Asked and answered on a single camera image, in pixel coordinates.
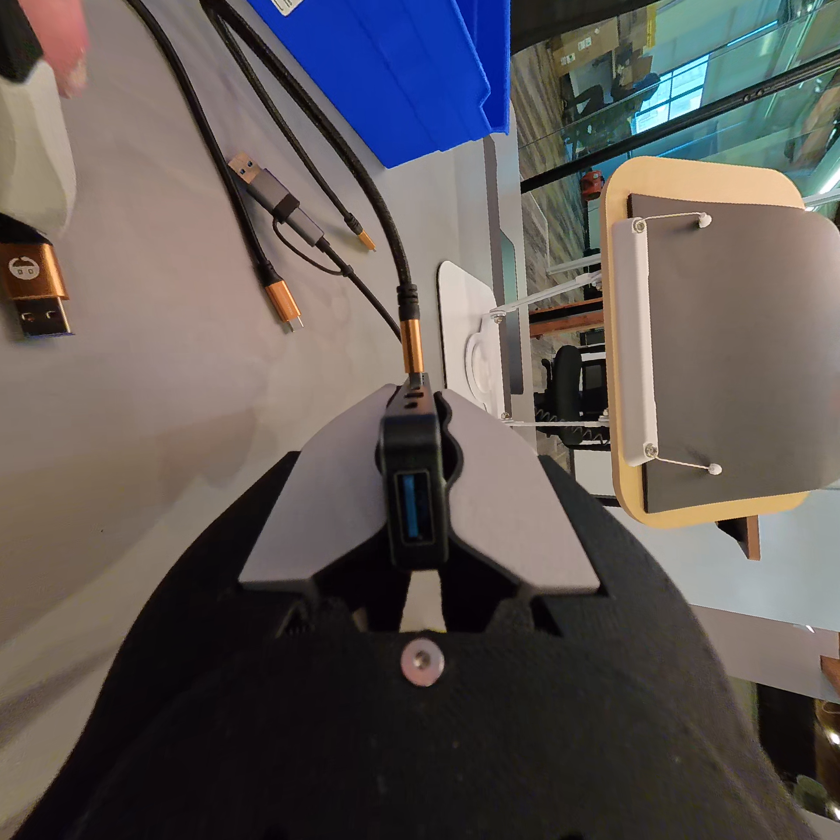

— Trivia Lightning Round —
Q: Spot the black coiled cable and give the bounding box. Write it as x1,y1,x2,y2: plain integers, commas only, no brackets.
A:
535,410,614,431

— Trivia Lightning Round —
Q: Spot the dark grey panel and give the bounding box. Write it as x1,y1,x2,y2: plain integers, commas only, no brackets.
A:
626,193,840,514

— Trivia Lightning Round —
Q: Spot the black office chair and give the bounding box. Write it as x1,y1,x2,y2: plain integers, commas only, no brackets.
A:
533,344,608,450

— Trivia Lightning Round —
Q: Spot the white round object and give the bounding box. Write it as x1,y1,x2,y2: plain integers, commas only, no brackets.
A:
464,330,511,414

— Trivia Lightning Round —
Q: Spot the white pad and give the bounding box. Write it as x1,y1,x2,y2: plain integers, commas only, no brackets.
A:
437,260,505,395

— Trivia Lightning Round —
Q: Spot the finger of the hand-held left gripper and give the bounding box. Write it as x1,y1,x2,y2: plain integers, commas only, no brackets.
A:
0,66,77,238

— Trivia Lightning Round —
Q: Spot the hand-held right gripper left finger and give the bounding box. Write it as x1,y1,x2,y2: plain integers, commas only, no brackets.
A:
238,384,413,634

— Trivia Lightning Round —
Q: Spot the cardboard box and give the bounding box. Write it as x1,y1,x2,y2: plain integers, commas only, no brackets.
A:
550,18,621,74

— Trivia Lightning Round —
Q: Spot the black usb hub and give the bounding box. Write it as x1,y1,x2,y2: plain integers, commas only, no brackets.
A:
375,373,466,571

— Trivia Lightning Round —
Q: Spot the black cable orange usb-c plug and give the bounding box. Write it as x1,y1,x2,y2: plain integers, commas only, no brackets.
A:
125,0,306,336

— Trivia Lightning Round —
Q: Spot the black cable grey adapter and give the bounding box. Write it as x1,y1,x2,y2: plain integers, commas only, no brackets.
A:
228,152,403,342

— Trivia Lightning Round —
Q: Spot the brown wooden block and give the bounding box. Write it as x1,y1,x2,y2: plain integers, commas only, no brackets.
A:
717,515,762,563

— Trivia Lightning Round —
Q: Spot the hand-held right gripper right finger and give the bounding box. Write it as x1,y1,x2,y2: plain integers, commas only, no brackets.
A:
434,389,602,634

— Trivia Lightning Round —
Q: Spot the blue plastic bin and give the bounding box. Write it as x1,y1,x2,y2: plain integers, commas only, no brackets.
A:
248,0,513,170

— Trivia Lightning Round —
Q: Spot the black cable small orange tip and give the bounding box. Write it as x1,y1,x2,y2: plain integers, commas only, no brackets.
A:
200,0,379,253

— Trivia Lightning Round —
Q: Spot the white bracket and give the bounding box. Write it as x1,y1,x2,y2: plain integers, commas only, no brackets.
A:
610,217,660,468

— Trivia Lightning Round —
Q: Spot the thick braided cable orange plug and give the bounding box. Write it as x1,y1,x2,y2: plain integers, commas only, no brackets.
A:
200,0,427,389

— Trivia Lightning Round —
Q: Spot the light wooden board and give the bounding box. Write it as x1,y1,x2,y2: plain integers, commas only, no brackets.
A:
599,156,811,530

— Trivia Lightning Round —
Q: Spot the pink object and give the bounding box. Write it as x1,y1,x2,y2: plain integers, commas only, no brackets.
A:
38,0,91,99

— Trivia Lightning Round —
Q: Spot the usb-a cable orange plug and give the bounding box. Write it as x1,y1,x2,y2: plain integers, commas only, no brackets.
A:
0,213,74,341

